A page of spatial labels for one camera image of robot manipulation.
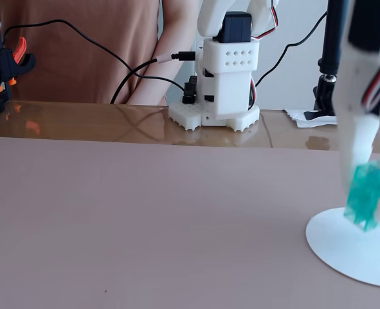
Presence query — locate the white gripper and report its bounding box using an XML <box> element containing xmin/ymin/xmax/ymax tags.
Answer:
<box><xmin>336</xmin><ymin>0</ymin><xmax>380</xmax><ymax>194</ymax></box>

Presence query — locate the teal lego brick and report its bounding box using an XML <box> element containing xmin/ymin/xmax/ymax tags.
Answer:
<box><xmin>343</xmin><ymin>160</ymin><xmax>380</xmax><ymax>232</ymax></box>

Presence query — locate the person bare forearm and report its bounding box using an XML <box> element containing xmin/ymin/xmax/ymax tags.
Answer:
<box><xmin>127</xmin><ymin>0</ymin><xmax>203</xmax><ymax>106</ymax></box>

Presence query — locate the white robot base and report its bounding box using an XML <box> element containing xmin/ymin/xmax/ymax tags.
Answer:
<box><xmin>168</xmin><ymin>35</ymin><xmax>261</xmax><ymax>132</ymax></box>

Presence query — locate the white paper circle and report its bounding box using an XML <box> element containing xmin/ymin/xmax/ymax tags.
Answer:
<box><xmin>305</xmin><ymin>207</ymin><xmax>380</xmax><ymax>288</ymax></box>

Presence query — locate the white paper tissue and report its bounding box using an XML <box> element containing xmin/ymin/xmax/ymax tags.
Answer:
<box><xmin>284</xmin><ymin>108</ymin><xmax>339</xmax><ymax>129</ymax></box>

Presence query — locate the black power connector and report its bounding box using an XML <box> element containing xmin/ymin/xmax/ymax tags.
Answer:
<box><xmin>182</xmin><ymin>75</ymin><xmax>199</xmax><ymax>104</ymax></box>

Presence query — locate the pink rectangular mat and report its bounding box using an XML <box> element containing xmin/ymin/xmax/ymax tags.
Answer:
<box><xmin>0</xmin><ymin>136</ymin><xmax>380</xmax><ymax>309</ymax></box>

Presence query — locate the person torso brown shirt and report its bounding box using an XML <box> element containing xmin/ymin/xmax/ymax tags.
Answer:
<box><xmin>0</xmin><ymin>0</ymin><xmax>161</xmax><ymax>104</ymax></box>

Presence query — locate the black orange spring clamp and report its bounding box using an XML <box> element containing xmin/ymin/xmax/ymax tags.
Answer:
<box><xmin>0</xmin><ymin>36</ymin><xmax>36</xmax><ymax>117</ymax></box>

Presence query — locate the red white black servo cable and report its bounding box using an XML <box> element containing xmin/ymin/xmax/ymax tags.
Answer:
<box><xmin>248</xmin><ymin>77</ymin><xmax>258</xmax><ymax>110</ymax></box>
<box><xmin>360</xmin><ymin>48</ymin><xmax>380</xmax><ymax>114</ymax></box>
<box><xmin>252</xmin><ymin>0</ymin><xmax>280</xmax><ymax>41</ymax></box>

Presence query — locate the black camera stand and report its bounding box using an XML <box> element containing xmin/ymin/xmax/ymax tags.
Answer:
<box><xmin>311</xmin><ymin>0</ymin><xmax>343</xmax><ymax>122</ymax></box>

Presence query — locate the black camera cable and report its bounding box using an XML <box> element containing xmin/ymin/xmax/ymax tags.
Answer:
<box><xmin>255</xmin><ymin>12</ymin><xmax>329</xmax><ymax>88</ymax></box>

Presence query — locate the black usb cable pink plug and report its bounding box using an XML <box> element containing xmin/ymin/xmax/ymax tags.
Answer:
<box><xmin>110</xmin><ymin>50</ymin><xmax>197</xmax><ymax>104</ymax></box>

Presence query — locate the long black cable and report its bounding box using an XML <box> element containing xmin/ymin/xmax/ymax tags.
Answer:
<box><xmin>3</xmin><ymin>19</ymin><xmax>186</xmax><ymax>93</ymax></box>

